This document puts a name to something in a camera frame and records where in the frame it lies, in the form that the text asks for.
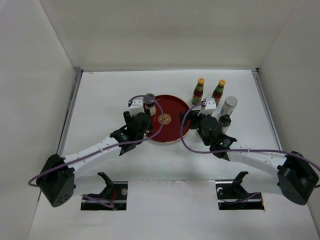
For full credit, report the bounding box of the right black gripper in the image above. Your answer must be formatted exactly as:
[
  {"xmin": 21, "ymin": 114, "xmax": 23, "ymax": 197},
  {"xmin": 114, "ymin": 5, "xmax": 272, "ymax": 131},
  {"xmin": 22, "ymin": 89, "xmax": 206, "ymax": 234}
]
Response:
[{"xmin": 179, "ymin": 108, "xmax": 212, "ymax": 146}]

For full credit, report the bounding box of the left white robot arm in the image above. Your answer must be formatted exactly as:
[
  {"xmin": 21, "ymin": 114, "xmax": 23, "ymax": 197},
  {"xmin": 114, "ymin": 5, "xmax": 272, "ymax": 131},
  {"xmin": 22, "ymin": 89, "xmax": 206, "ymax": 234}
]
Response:
[{"xmin": 36, "ymin": 111, "xmax": 153, "ymax": 208}]

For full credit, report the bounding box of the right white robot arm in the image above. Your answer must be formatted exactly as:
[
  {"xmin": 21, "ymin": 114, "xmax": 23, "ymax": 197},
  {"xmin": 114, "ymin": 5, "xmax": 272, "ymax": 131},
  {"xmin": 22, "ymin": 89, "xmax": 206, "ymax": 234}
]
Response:
[{"xmin": 179, "ymin": 109, "xmax": 320, "ymax": 206}]

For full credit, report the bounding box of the beige spice grinder black cap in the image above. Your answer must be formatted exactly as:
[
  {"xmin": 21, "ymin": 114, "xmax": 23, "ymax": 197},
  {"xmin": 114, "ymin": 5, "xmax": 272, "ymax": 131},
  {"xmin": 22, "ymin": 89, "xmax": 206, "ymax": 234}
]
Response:
[{"xmin": 196, "ymin": 128, "xmax": 202, "ymax": 138}]

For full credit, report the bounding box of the red round tray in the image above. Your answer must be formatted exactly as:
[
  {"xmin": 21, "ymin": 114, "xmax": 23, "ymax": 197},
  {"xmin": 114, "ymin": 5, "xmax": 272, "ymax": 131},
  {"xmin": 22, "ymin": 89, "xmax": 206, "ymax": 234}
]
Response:
[{"xmin": 146, "ymin": 94, "xmax": 191, "ymax": 143}]

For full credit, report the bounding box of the left ketchup bottle yellow cap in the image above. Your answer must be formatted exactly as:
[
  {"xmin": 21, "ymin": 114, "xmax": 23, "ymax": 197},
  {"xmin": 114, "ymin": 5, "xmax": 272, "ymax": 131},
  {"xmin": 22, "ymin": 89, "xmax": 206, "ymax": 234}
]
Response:
[{"xmin": 191, "ymin": 77, "xmax": 205, "ymax": 105}]

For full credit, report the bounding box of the ketchup bottle yellow cap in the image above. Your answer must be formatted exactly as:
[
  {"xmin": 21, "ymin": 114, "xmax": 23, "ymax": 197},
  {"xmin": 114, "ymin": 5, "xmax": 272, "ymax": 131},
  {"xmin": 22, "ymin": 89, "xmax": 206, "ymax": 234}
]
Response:
[
  {"xmin": 191, "ymin": 77, "xmax": 205, "ymax": 105},
  {"xmin": 211, "ymin": 79, "xmax": 226, "ymax": 106}
]

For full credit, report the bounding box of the brown spice grinder black cap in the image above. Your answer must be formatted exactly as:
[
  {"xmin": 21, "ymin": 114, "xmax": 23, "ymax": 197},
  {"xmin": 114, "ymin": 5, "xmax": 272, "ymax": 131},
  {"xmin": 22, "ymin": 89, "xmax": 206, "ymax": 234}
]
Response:
[{"xmin": 219, "ymin": 114, "xmax": 232, "ymax": 134}]

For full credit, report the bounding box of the right ketchup bottle yellow cap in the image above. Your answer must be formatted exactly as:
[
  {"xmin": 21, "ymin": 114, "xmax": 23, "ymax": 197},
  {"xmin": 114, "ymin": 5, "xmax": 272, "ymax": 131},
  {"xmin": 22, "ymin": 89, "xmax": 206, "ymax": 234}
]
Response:
[{"xmin": 211, "ymin": 79, "xmax": 226, "ymax": 106}]

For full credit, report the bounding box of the silver lid white beads jar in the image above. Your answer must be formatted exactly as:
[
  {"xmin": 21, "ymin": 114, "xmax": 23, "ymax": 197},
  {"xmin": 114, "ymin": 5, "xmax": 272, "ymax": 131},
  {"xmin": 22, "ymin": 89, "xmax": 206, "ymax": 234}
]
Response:
[{"xmin": 218, "ymin": 96, "xmax": 238, "ymax": 117}]

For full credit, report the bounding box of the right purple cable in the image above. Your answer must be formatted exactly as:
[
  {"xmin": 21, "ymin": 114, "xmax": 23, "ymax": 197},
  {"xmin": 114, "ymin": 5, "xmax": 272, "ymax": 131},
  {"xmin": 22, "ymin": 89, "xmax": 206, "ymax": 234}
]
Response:
[{"xmin": 180, "ymin": 101, "xmax": 320, "ymax": 173}]

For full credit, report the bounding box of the purple cable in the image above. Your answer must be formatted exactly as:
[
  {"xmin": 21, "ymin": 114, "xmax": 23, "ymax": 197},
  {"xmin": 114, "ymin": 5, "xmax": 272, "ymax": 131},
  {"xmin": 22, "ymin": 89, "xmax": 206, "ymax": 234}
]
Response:
[
  {"xmin": 27, "ymin": 94, "xmax": 165, "ymax": 208},
  {"xmin": 180, "ymin": 101, "xmax": 320, "ymax": 173}
]

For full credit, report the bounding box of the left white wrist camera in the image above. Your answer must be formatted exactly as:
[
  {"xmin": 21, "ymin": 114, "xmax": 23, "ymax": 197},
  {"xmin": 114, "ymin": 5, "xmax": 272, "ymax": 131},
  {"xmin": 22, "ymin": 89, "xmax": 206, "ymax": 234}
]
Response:
[{"xmin": 128, "ymin": 97, "xmax": 145, "ymax": 116}]

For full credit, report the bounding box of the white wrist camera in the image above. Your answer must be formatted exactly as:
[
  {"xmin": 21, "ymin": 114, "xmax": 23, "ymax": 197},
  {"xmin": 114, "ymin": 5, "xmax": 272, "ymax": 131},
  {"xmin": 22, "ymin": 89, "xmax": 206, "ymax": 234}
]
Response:
[
  {"xmin": 128, "ymin": 97, "xmax": 145, "ymax": 116},
  {"xmin": 199, "ymin": 98, "xmax": 217, "ymax": 116}
]

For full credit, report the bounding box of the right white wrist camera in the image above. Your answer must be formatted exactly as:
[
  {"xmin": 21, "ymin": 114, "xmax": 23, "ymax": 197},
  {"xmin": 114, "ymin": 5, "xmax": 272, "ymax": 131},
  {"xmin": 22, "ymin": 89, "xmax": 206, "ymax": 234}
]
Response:
[{"xmin": 199, "ymin": 98, "xmax": 217, "ymax": 116}]

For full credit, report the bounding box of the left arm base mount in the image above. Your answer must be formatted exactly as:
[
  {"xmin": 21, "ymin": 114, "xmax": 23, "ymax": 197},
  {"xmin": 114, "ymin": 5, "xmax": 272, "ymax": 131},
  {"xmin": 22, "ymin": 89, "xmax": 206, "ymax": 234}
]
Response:
[{"xmin": 80, "ymin": 172, "xmax": 129, "ymax": 211}]

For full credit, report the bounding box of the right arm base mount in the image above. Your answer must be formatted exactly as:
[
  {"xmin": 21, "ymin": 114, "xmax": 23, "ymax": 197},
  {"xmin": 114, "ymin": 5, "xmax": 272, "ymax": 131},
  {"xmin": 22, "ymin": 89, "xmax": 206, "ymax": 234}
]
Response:
[{"xmin": 215, "ymin": 171, "xmax": 265, "ymax": 211}]

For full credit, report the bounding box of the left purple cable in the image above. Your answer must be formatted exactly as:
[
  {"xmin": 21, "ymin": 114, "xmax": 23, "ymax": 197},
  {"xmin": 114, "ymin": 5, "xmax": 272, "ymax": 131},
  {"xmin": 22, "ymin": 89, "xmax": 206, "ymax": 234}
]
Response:
[{"xmin": 27, "ymin": 94, "xmax": 165, "ymax": 208}]

